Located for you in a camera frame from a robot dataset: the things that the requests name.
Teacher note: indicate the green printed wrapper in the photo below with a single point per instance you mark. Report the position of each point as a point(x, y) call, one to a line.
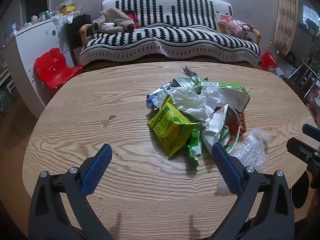
point(190, 73)

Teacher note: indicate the large green plant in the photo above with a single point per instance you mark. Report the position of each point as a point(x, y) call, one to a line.
point(313, 52)

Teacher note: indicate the cluttered small bottles and toys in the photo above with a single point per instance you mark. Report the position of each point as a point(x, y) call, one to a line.
point(45, 16)

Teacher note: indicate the black side cabinet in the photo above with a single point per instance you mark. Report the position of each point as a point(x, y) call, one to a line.
point(78, 32)

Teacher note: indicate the brown clothes pile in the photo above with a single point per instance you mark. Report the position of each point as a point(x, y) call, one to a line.
point(115, 20)

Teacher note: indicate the light blue white wrapper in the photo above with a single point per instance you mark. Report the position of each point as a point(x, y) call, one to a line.
point(157, 98)

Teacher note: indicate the pink cartoon pillow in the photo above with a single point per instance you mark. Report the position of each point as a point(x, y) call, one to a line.
point(237, 26)

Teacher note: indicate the white cabinet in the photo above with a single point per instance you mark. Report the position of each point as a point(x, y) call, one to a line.
point(27, 52)

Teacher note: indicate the red bag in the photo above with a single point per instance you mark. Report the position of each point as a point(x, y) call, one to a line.
point(268, 61)

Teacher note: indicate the red bear chair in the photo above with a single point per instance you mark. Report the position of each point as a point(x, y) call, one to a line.
point(53, 67)

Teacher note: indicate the green white carton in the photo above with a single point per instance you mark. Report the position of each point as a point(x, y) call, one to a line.
point(232, 86)

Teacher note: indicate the metal frame stool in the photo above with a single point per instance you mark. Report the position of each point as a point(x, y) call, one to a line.
point(303, 77)

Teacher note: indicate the red black cushion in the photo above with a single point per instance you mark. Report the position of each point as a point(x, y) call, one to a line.
point(132, 17)

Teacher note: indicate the white low shelf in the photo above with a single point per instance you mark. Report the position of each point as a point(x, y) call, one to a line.
point(6, 80)

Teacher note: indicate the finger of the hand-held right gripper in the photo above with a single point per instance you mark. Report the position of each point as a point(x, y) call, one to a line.
point(311, 131)
point(300, 150)

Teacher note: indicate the clear plastic bag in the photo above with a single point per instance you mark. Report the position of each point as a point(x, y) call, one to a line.
point(250, 150)

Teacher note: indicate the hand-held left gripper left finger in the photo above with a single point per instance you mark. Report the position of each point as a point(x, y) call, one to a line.
point(97, 167)

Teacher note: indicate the scattered papers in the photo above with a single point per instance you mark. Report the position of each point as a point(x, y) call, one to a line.
point(277, 71)

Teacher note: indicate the red box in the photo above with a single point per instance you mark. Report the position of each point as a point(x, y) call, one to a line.
point(242, 122)

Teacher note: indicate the beige checked curtain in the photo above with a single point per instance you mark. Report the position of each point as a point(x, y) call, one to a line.
point(285, 17)

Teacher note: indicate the yellow box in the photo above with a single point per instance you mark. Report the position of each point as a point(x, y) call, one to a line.
point(66, 10)

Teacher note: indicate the yellow green popcorn packet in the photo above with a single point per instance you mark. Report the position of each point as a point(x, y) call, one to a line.
point(170, 125)

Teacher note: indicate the blue silver foil wrapper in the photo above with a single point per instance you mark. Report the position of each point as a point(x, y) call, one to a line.
point(183, 82)

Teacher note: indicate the window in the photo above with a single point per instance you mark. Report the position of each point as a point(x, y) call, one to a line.
point(311, 15)

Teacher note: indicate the white tissue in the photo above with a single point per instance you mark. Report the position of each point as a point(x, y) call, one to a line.
point(192, 102)

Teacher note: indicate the small green wrapper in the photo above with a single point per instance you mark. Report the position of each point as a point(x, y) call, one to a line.
point(195, 147)

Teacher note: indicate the black white striped sofa cover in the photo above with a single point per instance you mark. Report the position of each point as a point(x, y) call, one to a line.
point(175, 37)

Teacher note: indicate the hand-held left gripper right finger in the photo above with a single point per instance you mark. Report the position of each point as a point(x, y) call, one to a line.
point(226, 167)

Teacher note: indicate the wooden frame sofa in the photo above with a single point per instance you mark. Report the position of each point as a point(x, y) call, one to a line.
point(83, 33)

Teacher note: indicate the dark bag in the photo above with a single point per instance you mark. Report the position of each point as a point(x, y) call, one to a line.
point(290, 57)

